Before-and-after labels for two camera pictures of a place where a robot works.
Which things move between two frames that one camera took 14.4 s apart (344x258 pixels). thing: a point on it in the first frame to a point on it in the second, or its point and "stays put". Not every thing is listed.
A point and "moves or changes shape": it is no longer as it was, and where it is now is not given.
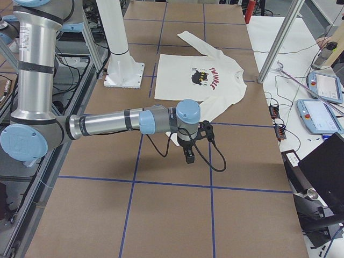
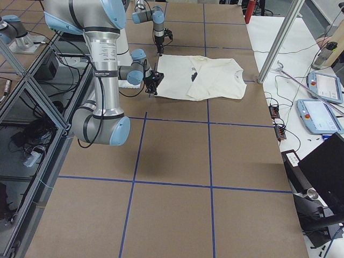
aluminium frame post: (281, 40) stays put
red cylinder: (248, 13) stays put
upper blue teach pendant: (327, 87) stays put
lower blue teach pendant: (318, 117) stays put
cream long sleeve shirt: (213, 80) moves or changes shape
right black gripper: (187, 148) to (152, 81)
